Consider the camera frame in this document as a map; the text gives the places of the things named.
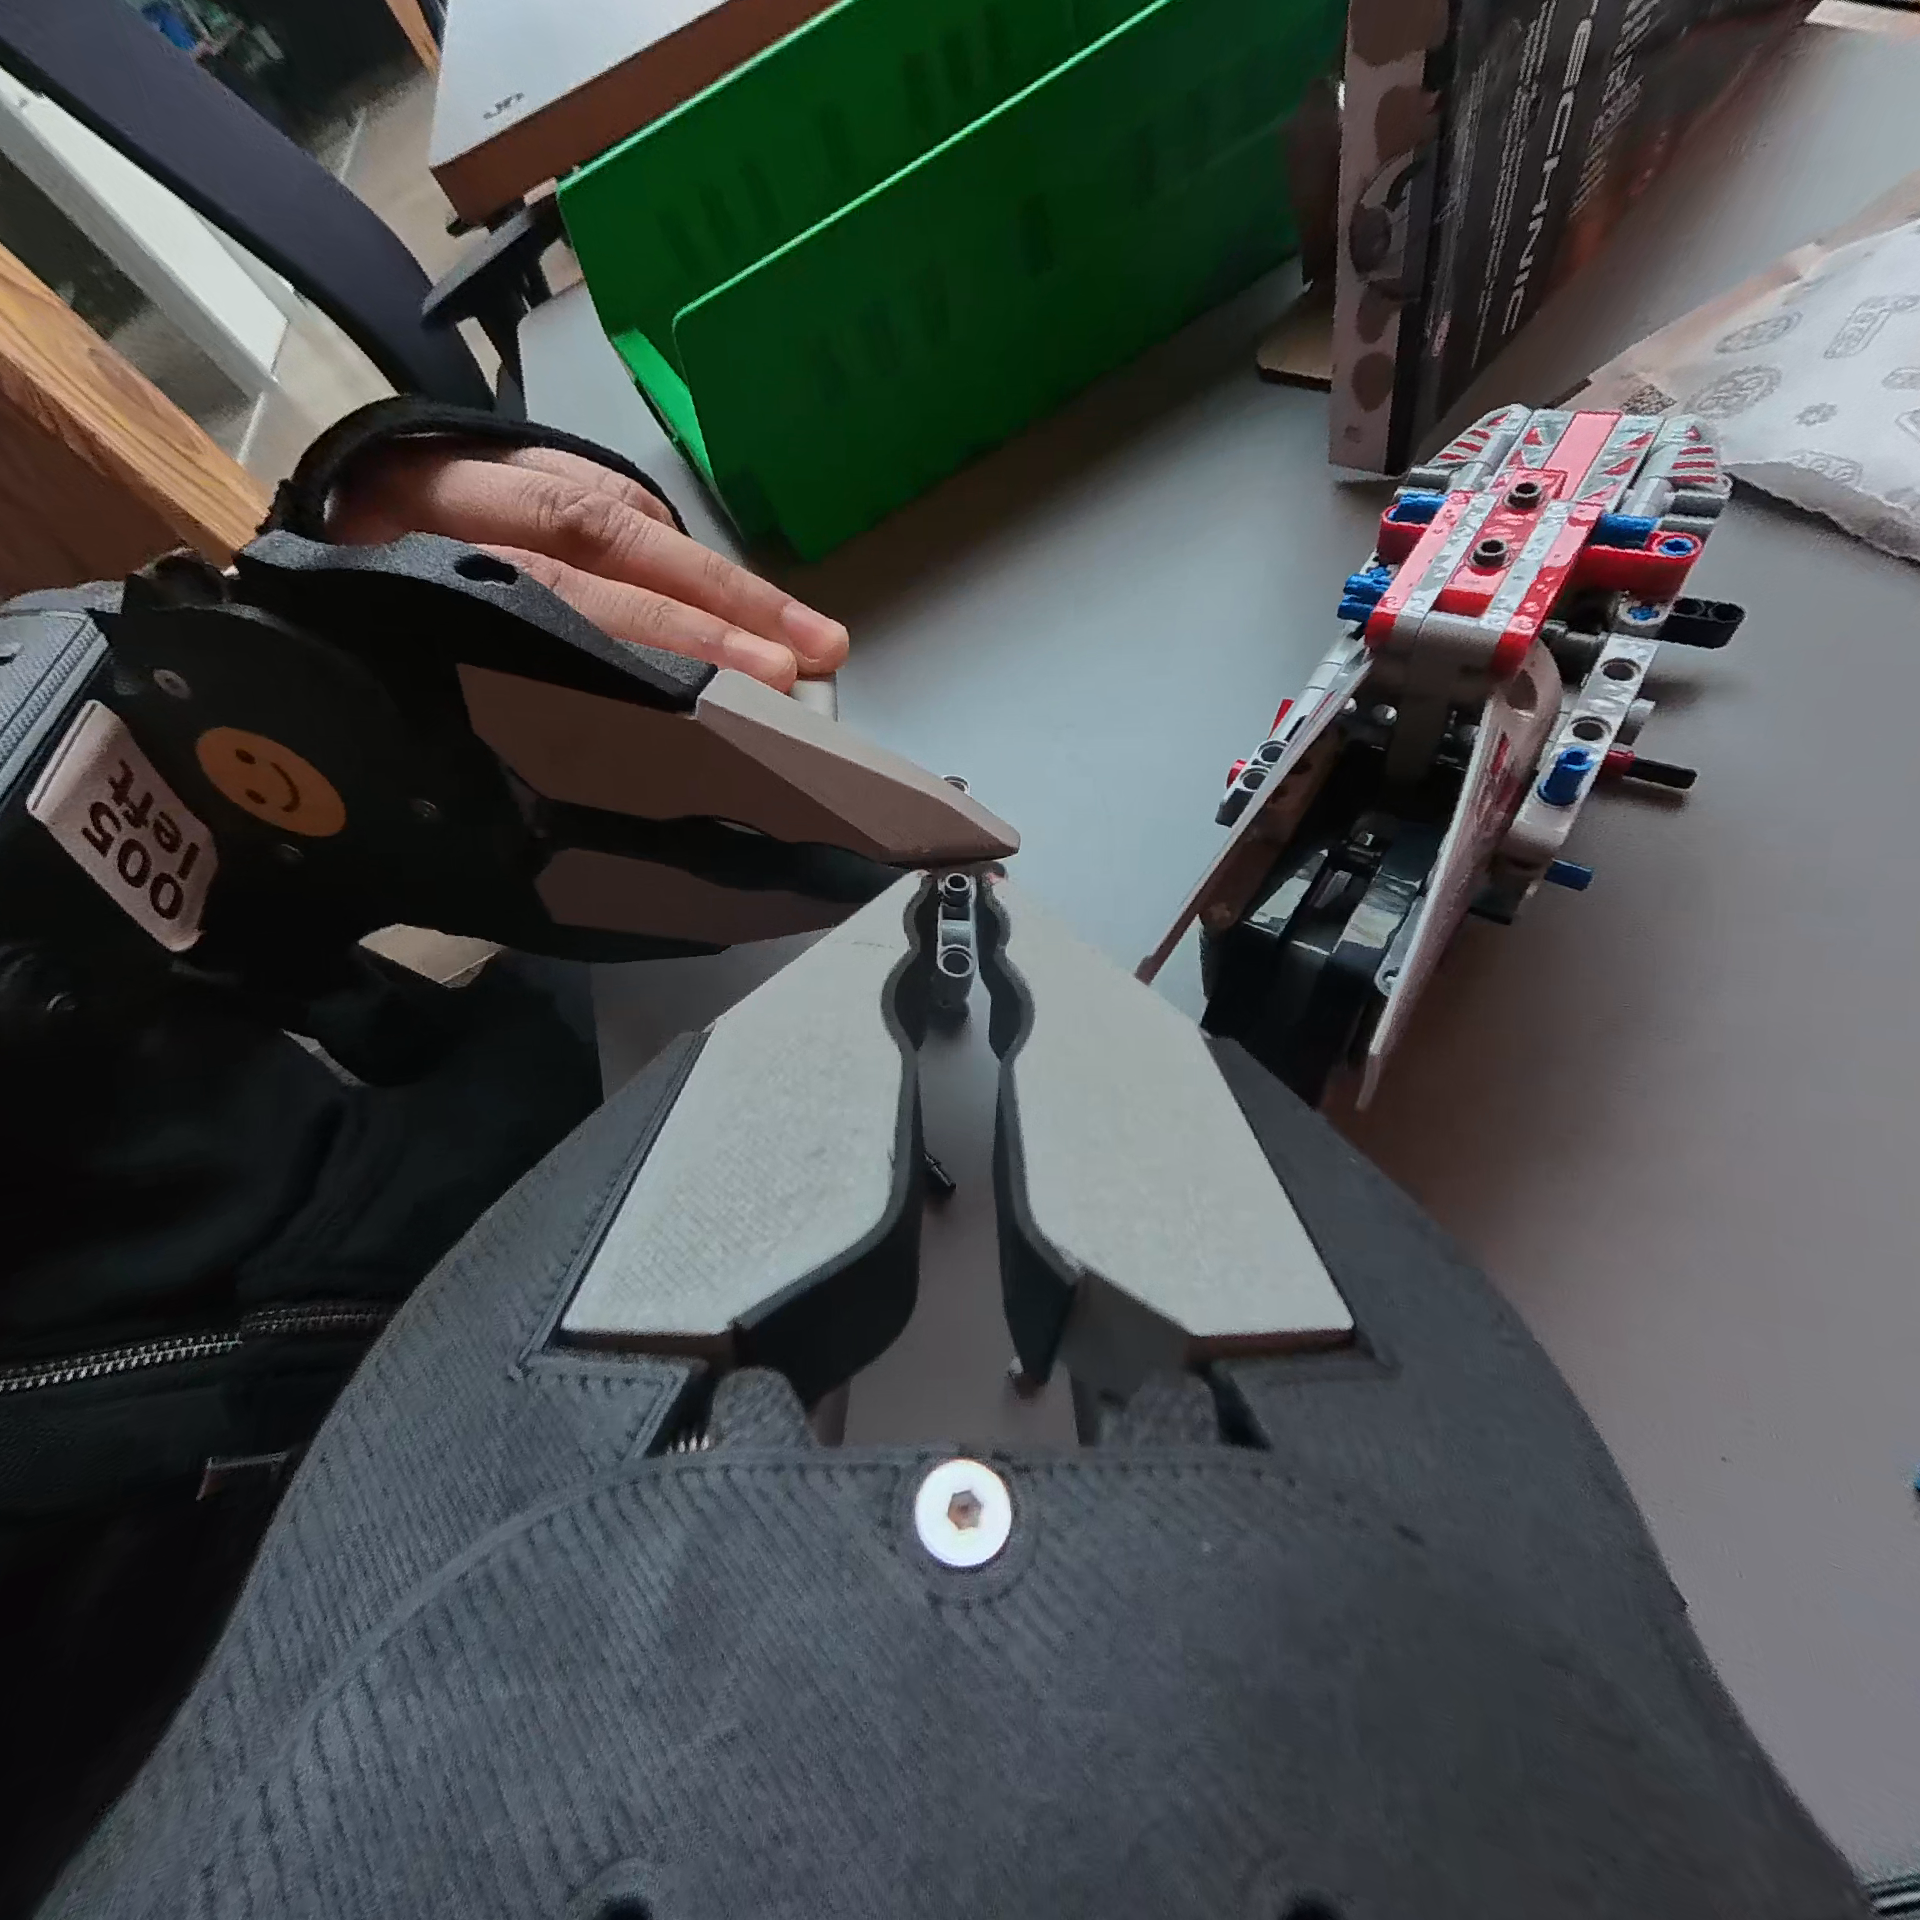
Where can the printed paper bag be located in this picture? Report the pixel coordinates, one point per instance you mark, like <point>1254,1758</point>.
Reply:
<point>1799,376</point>

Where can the black lego set box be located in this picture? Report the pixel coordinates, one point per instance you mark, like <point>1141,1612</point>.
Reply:
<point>1531,194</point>

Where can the green plastic bin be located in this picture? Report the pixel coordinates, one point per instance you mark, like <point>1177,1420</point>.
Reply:
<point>932,299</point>

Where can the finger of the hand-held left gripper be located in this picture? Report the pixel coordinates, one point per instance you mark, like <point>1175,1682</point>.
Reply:
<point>676,896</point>
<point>780,763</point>

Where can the black office chair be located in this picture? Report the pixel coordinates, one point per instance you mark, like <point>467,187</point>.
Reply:
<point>271,182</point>

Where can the red grey lego vehicle model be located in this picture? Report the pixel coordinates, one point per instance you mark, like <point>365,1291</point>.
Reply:
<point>1485,556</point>

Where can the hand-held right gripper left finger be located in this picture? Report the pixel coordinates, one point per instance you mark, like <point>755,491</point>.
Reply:
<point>751,1185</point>

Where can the black zip jacket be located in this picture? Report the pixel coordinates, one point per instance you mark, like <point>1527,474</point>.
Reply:
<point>181,1201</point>

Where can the small black lego pin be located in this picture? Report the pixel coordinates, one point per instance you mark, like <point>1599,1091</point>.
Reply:
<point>940,1174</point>

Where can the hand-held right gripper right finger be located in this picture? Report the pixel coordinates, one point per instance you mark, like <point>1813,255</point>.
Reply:
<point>1172,1201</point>

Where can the person's left hand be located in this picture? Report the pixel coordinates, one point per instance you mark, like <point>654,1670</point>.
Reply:
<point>600,539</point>

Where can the grey lego beam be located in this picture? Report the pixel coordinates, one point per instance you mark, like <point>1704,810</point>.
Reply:
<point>957,944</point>

